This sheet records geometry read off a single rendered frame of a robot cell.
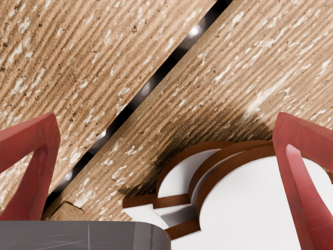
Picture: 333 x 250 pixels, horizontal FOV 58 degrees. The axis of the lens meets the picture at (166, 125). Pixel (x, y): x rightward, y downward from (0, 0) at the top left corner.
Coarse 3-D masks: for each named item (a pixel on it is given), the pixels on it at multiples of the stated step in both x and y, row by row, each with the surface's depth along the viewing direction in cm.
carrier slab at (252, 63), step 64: (256, 0) 17; (320, 0) 17; (192, 64) 18; (256, 64) 19; (320, 64) 19; (128, 128) 20; (192, 128) 20; (256, 128) 21; (64, 192) 23; (128, 192) 23
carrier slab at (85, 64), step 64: (0, 0) 15; (64, 0) 16; (128, 0) 16; (192, 0) 16; (0, 64) 17; (64, 64) 17; (128, 64) 18; (0, 128) 19; (64, 128) 19; (0, 192) 21
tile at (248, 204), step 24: (216, 168) 16; (240, 168) 15; (264, 168) 16; (312, 168) 16; (216, 192) 16; (240, 192) 16; (264, 192) 16; (216, 216) 17; (240, 216) 17; (264, 216) 17; (288, 216) 18; (192, 240) 18; (216, 240) 18; (240, 240) 18; (264, 240) 18; (288, 240) 19
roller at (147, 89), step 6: (162, 66) 21; (156, 72) 20; (162, 72) 21; (150, 78) 20; (156, 78) 20; (162, 78) 21; (150, 84) 20; (156, 84) 20; (144, 90) 20; (150, 90) 20; (138, 96) 20; (144, 96) 21; (132, 102) 21; (138, 102) 21; (132, 108) 22
